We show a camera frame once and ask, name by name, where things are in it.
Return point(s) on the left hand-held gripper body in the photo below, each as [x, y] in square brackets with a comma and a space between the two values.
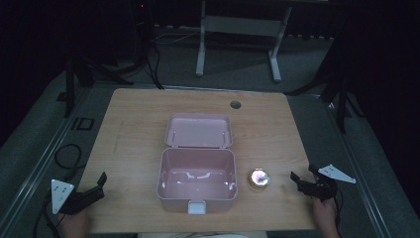
[71, 197]

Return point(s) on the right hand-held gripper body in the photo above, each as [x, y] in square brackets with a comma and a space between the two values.
[322, 185]

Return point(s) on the small silver round object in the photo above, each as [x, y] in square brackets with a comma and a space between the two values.
[258, 178]

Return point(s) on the pink plastic storage box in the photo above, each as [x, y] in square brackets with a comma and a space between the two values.
[197, 162]

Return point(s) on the person's left hand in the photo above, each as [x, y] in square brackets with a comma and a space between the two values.
[75, 223]

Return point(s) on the person's right hand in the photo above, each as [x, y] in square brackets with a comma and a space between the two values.
[325, 218]

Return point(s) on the black tripod stand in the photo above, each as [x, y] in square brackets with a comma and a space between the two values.
[333, 89]
[81, 77]

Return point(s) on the white metal desk frame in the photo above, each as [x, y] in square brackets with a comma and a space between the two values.
[240, 36]

